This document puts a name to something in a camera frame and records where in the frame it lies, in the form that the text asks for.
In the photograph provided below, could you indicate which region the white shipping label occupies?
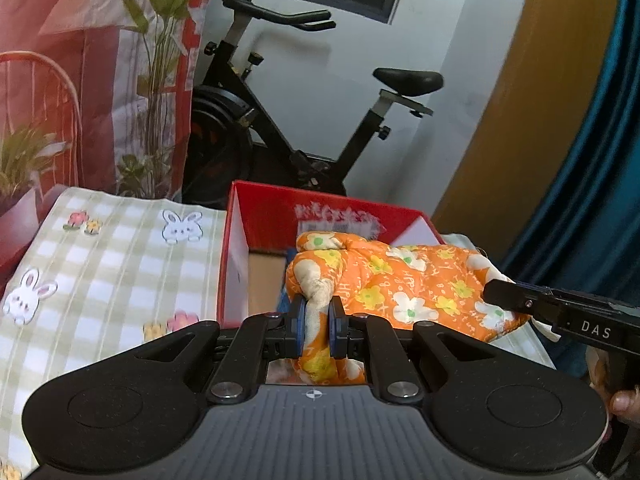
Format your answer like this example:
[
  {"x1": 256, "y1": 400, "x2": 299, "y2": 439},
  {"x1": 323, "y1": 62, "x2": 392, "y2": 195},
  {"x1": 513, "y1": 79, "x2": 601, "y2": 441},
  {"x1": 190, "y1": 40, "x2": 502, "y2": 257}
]
[{"x1": 297, "y1": 214, "x2": 387, "y2": 242}]

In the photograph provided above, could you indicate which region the checked bunny print sheet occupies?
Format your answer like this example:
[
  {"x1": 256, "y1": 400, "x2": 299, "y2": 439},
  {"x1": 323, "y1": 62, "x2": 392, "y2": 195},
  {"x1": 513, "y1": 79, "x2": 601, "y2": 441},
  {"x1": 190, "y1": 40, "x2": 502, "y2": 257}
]
[{"x1": 0, "y1": 187, "x2": 557, "y2": 480}]

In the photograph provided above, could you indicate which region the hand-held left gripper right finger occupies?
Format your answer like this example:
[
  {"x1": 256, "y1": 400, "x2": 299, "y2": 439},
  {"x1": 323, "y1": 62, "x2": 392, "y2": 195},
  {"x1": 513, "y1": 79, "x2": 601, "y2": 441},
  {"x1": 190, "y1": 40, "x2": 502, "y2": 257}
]
[{"x1": 327, "y1": 296, "x2": 501, "y2": 406}]

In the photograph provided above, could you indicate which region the blue curtain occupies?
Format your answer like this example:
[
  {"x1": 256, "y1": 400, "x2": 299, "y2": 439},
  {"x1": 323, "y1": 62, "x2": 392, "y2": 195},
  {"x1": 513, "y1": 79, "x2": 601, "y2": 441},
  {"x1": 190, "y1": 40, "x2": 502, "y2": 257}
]
[{"x1": 500, "y1": 0, "x2": 640, "y2": 376}]

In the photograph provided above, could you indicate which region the orange floral padded cloth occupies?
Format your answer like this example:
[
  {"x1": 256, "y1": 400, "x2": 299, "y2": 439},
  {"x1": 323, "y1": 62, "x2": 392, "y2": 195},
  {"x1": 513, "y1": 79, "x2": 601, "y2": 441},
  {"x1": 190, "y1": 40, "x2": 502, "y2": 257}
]
[{"x1": 282, "y1": 231, "x2": 521, "y2": 386}]

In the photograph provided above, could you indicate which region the red strawberry print box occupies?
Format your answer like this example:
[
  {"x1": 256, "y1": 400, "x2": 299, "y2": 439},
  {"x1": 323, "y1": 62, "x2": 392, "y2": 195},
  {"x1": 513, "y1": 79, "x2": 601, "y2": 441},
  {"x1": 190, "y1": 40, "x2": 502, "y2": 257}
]
[{"x1": 218, "y1": 180, "x2": 441, "y2": 331}]

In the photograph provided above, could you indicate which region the black exercise bike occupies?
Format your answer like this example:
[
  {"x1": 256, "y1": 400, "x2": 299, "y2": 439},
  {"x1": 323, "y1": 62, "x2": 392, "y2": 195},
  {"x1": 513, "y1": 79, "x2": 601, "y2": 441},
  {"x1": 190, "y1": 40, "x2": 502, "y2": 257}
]
[{"x1": 182, "y1": 0, "x2": 446, "y2": 208}]

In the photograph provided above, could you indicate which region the wooden door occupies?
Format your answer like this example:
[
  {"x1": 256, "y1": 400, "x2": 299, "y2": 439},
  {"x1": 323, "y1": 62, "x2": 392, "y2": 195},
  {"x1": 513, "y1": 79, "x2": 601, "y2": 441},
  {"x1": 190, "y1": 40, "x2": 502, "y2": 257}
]
[{"x1": 430, "y1": 0, "x2": 623, "y2": 251}]

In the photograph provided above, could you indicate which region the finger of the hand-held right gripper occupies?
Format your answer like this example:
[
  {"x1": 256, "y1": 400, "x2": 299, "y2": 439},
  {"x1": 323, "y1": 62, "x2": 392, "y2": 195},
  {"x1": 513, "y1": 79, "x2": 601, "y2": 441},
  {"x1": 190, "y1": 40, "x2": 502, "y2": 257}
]
[{"x1": 482, "y1": 278, "x2": 563, "y2": 326}]

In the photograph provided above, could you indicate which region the red printed backdrop cloth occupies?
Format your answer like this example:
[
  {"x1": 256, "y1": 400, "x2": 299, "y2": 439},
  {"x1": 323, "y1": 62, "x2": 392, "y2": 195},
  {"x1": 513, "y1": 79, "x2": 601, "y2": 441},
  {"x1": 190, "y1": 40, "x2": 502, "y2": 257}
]
[{"x1": 0, "y1": 0, "x2": 218, "y2": 281}]

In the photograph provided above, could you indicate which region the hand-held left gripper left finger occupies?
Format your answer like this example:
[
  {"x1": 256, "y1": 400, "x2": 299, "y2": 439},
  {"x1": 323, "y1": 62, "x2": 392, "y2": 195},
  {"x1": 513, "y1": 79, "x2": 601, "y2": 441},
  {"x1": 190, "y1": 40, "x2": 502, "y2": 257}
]
[{"x1": 132, "y1": 295, "x2": 311, "y2": 406}]

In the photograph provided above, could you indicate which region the person's right hand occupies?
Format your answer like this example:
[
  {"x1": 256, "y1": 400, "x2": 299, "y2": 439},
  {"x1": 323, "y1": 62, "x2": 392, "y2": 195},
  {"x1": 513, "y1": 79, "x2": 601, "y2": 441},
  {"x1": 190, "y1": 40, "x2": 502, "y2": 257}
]
[{"x1": 586, "y1": 347, "x2": 640, "y2": 428}]

